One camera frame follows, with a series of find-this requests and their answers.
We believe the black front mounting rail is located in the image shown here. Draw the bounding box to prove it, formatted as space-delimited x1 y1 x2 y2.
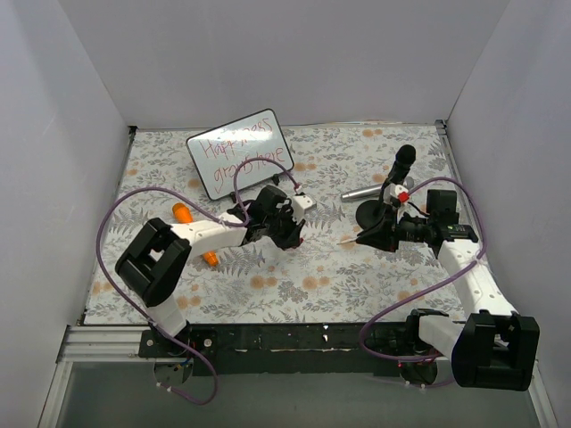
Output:
137 321 459 378

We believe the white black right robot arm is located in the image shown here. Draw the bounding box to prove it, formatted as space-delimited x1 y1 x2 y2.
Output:
355 185 540 391

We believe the orange toy microphone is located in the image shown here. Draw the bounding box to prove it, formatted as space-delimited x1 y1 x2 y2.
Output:
171 202 219 268

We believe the floral patterned table mat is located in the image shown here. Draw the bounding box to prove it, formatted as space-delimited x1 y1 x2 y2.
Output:
83 124 464 325

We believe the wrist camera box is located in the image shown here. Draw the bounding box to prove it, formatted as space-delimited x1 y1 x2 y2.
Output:
383 183 410 210
291 194 316 223

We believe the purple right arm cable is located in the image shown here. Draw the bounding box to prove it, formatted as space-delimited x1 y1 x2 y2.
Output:
359 176 488 390

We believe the red white marker pen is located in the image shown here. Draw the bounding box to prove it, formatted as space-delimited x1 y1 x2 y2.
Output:
337 237 358 245

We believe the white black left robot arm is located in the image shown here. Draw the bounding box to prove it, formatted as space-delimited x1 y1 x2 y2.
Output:
115 185 315 357

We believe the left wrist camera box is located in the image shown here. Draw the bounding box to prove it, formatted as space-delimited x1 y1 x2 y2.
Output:
291 194 316 223

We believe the silver metal microphone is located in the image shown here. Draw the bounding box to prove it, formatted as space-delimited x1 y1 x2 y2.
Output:
340 184 385 202

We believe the black microphone on stand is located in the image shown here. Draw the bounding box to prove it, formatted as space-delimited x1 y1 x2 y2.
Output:
379 144 417 199

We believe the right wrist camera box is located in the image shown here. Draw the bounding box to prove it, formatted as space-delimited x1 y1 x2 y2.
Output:
383 183 410 210

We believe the black framed whiteboard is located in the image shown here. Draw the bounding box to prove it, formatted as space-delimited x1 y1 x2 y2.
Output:
186 109 294 201

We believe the black microphone stand base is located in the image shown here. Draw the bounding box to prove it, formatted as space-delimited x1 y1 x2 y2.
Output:
355 200 385 230

